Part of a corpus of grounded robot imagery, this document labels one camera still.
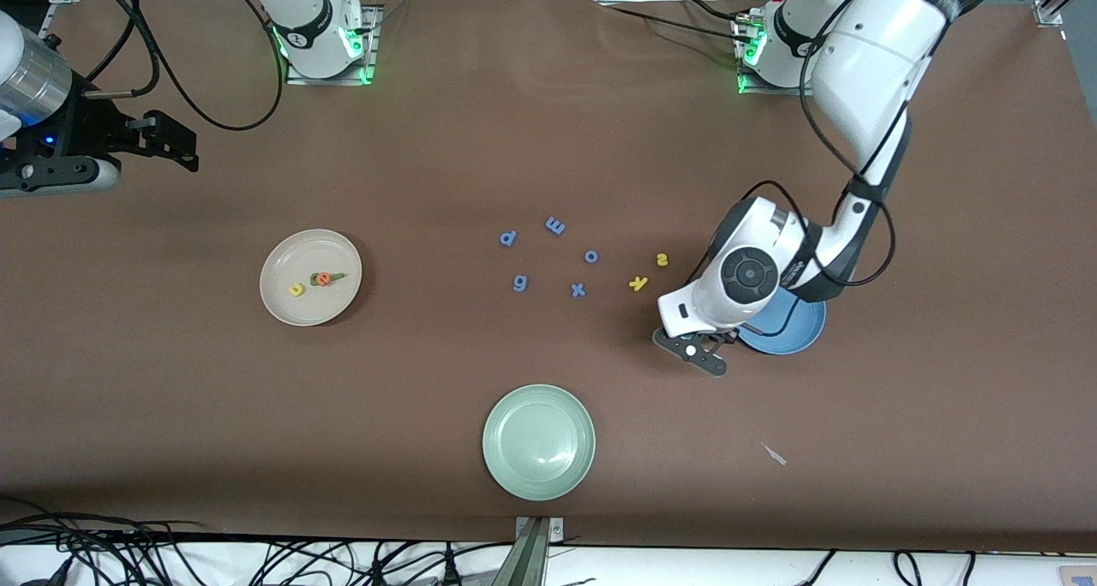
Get metal arm base mounting plate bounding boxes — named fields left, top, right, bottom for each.
left=285, top=3, right=380, bottom=87
left=735, top=14, right=815, bottom=98

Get blue plate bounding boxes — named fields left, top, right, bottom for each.
left=739, top=290, right=827, bottom=356

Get beige brown plate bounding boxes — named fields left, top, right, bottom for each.
left=260, top=229, right=363, bottom=326

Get pale green plate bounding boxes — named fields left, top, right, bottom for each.
left=482, top=384, right=596, bottom=502

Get brown table cover sheet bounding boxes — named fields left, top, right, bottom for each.
left=0, top=0, right=1097, bottom=553

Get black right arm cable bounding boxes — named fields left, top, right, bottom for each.
left=77, top=0, right=285, bottom=131

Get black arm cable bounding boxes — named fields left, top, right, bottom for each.
left=77, top=0, right=285, bottom=131
left=704, top=0, right=1029, bottom=289

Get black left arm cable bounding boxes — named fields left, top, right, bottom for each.
left=704, top=0, right=1029, bottom=289

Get grey metal camera mount bracket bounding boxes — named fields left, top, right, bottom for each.
left=514, top=517, right=565, bottom=586

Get thin black base cable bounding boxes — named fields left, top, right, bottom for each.
left=596, top=0, right=755, bottom=43

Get tangled black cables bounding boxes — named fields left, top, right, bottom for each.
left=0, top=496, right=515, bottom=586

